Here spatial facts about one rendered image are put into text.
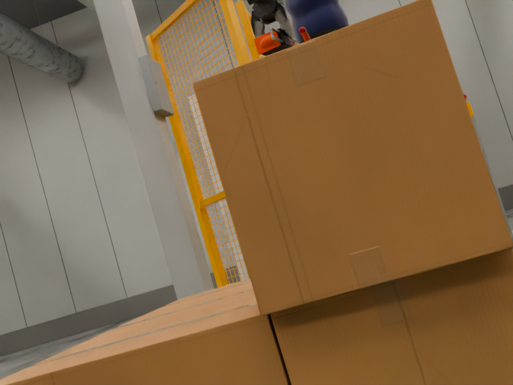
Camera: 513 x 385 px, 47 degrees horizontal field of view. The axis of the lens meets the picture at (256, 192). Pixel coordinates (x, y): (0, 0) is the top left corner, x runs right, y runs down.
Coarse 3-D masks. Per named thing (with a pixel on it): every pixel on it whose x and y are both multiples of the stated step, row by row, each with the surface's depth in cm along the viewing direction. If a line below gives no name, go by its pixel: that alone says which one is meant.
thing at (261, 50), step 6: (264, 36) 174; (276, 36) 172; (258, 42) 175; (276, 42) 172; (258, 48) 175; (264, 48) 174; (270, 48) 173; (276, 48) 174; (282, 48) 176; (264, 54) 176
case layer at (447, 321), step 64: (512, 256) 91; (192, 320) 123; (256, 320) 99; (320, 320) 97; (384, 320) 95; (448, 320) 93; (512, 320) 91; (0, 384) 110; (64, 384) 106; (128, 384) 103; (192, 384) 101; (256, 384) 99; (320, 384) 97; (384, 384) 94; (448, 384) 92; (512, 384) 90
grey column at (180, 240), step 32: (96, 0) 319; (128, 0) 326; (128, 32) 314; (128, 64) 314; (128, 96) 313; (160, 128) 312; (160, 160) 309; (160, 192) 308; (160, 224) 308; (192, 224) 315; (192, 256) 304; (192, 288) 303
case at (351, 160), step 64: (256, 64) 96; (320, 64) 94; (384, 64) 92; (448, 64) 90; (256, 128) 96; (320, 128) 94; (384, 128) 92; (448, 128) 89; (256, 192) 96; (320, 192) 94; (384, 192) 91; (448, 192) 89; (256, 256) 96; (320, 256) 93; (384, 256) 91; (448, 256) 89
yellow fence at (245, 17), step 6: (240, 6) 360; (240, 12) 360; (246, 12) 359; (240, 18) 360; (246, 18) 359; (246, 24) 359; (246, 30) 359; (252, 30) 362; (246, 36) 359; (252, 36) 358; (252, 42) 358; (252, 48) 358; (252, 54) 358; (258, 54) 357; (252, 60) 358
